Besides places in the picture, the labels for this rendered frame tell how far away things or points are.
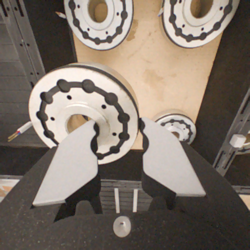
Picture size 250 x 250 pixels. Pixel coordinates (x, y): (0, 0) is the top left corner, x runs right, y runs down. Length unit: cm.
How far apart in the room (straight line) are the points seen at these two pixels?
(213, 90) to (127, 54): 18
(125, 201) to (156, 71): 47
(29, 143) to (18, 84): 17
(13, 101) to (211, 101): 44
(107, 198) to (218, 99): 48
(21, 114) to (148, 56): 33
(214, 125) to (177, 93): 9
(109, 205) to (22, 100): 47
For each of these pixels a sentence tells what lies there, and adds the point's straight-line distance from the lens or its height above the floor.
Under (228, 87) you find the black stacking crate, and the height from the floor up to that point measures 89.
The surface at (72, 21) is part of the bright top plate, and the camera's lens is 27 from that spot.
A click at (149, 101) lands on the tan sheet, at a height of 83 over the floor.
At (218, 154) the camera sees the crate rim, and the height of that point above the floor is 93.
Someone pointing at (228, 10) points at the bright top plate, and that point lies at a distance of 29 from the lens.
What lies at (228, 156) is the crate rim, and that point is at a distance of 30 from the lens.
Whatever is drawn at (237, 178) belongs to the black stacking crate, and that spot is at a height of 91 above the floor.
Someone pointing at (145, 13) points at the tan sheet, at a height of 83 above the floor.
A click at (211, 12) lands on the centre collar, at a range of 27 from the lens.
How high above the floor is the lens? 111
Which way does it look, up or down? 59 degrees down
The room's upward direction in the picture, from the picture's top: 173 degrees counter-clockwise
